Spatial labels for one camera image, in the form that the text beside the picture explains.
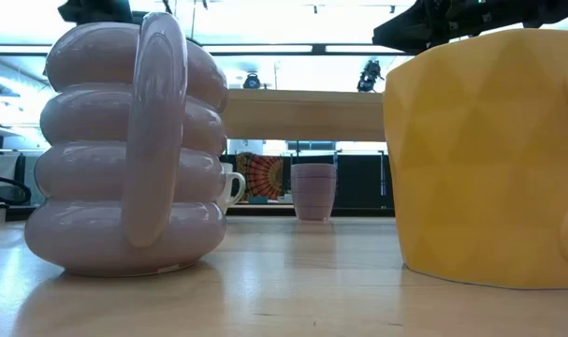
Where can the white small bin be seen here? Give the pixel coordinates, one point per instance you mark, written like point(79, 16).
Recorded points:
point(286, 199)

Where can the green ridged mug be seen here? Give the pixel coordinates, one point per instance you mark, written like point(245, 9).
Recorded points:
point(228, 169)

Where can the black partition wall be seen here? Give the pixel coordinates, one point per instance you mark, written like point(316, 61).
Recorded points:
point(358, 182)

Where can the black ceiling spotlight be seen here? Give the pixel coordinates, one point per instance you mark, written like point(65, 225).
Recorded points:
point(370, 75)
point(251, 82)

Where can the yellow faceted mug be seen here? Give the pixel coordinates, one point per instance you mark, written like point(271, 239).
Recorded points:
point(475, 164)

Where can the black table frame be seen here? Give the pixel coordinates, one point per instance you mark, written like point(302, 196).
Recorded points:
point(311, 211)

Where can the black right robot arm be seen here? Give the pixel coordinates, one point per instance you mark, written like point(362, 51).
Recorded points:
point(550, 9)

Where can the teal small bin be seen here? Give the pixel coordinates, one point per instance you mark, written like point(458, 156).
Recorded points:
point(257, 200)

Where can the colourful mandala tapestry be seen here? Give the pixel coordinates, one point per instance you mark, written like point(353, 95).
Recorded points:
point(265, 178)

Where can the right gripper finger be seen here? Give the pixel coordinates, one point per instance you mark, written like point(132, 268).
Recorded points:
point(400, 30)

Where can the lilac ridged cup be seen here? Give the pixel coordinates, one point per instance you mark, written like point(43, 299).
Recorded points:
point(313, 192)

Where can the wooden shelf black frame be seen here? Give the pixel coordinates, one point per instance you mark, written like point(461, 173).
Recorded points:
point(307, 114)

